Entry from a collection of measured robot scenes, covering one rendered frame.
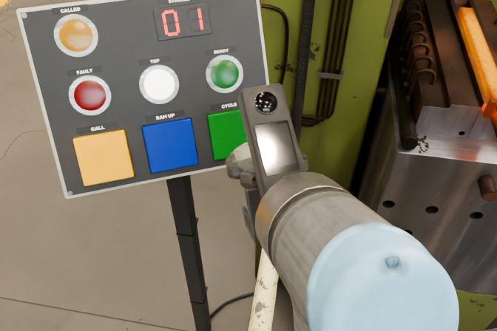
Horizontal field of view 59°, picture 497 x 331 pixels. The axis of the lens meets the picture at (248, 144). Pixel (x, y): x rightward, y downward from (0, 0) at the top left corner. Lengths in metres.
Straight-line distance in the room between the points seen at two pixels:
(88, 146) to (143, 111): 0.10
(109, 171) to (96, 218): 1.25
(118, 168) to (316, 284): 0.47
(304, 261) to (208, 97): 0.43
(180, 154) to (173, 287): 1.05
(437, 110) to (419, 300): 0.61
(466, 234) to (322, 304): 0.80
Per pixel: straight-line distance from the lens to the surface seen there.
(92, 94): 0.68
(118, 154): 0.69
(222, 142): 0.69
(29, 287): 1.85
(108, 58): 0.68
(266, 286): 0.95
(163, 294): 1.69
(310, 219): 0.32
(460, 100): 0.88
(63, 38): 0.68
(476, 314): 1.36
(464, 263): 1.15
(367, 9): 0.90
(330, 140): 1.10
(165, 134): 0.68
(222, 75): 0.68
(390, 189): 0.92
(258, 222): 0.39
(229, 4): 0.69
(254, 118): 0.44
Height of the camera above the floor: 1.49
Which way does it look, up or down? 45 degrees down
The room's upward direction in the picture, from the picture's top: straight up
